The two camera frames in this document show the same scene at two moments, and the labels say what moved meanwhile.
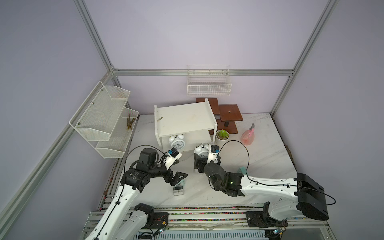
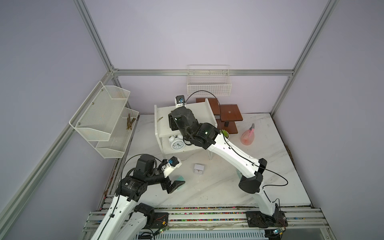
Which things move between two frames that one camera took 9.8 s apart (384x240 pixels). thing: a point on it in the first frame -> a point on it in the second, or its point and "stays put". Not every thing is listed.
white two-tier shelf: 195,122 stays put
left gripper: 174,180 -> 170,188
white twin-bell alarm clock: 177,141 stays put
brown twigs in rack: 129,122 stays put
